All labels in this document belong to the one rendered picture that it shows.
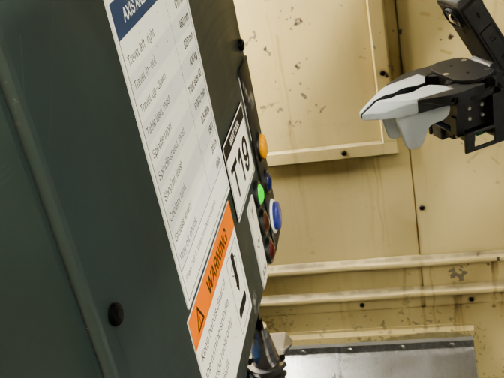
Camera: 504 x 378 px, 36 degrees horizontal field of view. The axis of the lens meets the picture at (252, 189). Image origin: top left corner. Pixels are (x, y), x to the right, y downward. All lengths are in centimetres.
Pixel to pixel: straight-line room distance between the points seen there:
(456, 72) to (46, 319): 58
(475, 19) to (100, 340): 56
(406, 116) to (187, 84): 32
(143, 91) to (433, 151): 115
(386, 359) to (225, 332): 125
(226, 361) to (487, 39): 44
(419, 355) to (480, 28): 110
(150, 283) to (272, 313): 136
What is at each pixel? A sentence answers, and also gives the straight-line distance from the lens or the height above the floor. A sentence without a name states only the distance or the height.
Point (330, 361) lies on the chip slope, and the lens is 182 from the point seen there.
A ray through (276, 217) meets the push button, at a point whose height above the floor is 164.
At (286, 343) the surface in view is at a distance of 130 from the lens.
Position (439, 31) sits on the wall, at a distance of 146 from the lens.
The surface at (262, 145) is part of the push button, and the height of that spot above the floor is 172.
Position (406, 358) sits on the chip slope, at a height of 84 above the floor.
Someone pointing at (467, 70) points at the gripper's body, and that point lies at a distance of 85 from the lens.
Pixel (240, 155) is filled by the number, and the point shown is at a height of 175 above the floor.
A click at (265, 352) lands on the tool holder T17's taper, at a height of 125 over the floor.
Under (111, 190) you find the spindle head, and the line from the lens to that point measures 39.
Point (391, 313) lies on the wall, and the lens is 177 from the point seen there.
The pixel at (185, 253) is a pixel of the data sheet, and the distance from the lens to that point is 49.
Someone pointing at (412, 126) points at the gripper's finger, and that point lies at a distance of 81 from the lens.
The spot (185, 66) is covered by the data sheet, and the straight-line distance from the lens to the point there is 54.
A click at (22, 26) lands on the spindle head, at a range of 33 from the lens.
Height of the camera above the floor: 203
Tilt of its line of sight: 27 degrees down
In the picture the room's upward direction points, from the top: 12 degrees counter-clockwise
